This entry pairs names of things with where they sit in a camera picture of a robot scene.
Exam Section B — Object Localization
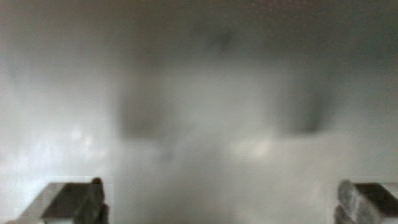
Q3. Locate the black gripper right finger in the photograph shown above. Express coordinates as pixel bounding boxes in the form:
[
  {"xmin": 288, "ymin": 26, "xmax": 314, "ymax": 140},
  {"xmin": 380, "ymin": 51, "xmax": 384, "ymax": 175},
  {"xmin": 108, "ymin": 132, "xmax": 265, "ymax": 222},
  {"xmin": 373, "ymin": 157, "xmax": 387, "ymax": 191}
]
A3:
[{"xmin": 334, "ymin": 180, "xmax": 398, "ymax": 224}]

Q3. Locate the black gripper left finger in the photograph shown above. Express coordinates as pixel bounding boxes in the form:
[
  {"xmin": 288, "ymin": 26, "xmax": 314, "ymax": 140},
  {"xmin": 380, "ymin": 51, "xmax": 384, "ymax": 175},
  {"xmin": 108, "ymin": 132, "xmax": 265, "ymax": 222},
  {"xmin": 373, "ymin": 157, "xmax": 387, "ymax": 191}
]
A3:
[{"xmin": 23, "ymin": 177, "xmax": 108, "ymax": 224}]

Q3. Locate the white front drawer box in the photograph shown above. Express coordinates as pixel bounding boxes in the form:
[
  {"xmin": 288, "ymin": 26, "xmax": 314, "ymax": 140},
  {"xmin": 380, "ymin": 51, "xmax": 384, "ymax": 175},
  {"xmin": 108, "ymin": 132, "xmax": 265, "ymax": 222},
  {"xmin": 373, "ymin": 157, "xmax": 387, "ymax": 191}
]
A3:
[{"xmin": 0, "ymin": 0, "xmax": 398, "ymax": 224}]

